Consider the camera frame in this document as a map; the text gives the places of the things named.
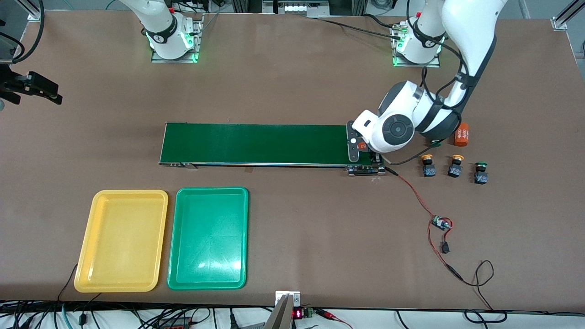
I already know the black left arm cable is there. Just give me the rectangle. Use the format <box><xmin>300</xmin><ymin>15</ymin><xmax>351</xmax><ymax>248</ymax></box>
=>
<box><xmin>383</xmin><ymin>27</ymin><xmax>469</xmax><ymax>166</ymax></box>

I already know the red black conveyor wire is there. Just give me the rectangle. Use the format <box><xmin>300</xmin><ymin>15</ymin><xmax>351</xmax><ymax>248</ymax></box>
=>
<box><xmin>383</xmin><ymin>166</ymin><xmax>463</xmax><ymax>281</ymax></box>

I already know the black base power cable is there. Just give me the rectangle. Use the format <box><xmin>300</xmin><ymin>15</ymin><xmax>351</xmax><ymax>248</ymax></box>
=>
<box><xmin>315</xmin><ymin>13</ymin><xmax>407</xmax><ymax>39</ymax></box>

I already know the green plastic tray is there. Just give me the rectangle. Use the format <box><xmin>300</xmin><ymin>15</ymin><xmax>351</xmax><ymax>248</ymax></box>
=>
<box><xmin>167</xmin><ymin>186</ymin><xmax>250</xmax><ymax>291</ymax></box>

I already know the silver equipment box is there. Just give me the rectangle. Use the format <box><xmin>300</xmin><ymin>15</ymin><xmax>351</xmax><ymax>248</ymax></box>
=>
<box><xmin>262</xmin><ymin>0</ymin><xmax>330</xmax><ymax>18</ymax></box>

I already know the grey metal pole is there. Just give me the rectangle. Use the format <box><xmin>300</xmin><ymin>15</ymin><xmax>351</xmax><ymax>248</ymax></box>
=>
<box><xmin>264</xmin><ymin>294</ymin><xmax>293</xmax><ymax>329</ymax></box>

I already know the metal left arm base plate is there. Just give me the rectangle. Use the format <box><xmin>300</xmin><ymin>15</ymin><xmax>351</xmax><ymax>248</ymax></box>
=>
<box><xmin>392</xmin><ymin>23</ymin><xmax>441</xmax><ymax>68</ymax></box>

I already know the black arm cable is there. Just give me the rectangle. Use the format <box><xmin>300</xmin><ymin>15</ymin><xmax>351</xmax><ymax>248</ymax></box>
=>
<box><xmin>0</xmin><ymin>0</ymin><xmax>45</xmax><ymax>64</ymax></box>
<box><xmin>383</xmin><ymin>27</ymin><xmax>469</xmax><ymax>166</ymax></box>

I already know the yellow plastic tray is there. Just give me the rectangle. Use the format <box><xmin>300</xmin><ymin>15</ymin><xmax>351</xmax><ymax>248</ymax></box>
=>
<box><xmin>74</xmin><ymin>189</ymin><xmax>169</xmax><ymax>293</ymax></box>

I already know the silver table edge bracket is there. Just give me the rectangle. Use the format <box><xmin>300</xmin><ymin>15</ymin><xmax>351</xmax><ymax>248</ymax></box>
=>
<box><xmin>275</xmin><ymin>291</ymin><xmax>301</xmax><ymax>308</ymax></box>

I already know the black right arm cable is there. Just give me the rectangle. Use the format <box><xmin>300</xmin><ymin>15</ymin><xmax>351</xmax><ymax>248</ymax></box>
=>
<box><xmin>0</xmin><ymin>0</ymin><xmax>45</xmax><ymax>64</ymax></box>

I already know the red clip lead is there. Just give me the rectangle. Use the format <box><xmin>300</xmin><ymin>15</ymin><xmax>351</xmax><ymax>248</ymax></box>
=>
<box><xmin>318</xmin><ymin>309</ymin><xmax>353</xmax><ymax>329</ymax></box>

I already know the green belt conveyor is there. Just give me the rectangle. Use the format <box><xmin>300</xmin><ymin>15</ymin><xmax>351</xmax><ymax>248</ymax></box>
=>
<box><xmin>158</xmin><ymin>122</ymin><xmax>386</xmax><ymax>177</ymax></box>

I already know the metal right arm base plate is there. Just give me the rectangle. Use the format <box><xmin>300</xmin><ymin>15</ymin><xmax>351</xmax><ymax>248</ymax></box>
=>
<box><xmin>151</xmin><ymin>14</ymin><xmax>204</xmax><ymax>64</ymax></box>

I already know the thin black looped cable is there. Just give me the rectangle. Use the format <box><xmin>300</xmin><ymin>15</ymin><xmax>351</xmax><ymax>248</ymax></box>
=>
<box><xmin>459</xmin><ymin>260</ymin><xmax>508</xmax><ymax>323</ymax></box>

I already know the thin black table cable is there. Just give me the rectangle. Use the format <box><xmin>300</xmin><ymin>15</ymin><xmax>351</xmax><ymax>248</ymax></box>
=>
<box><xmin>57</xmin><ymin>264</ymin><xmax>79</xmax><ymax>302</ymax></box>

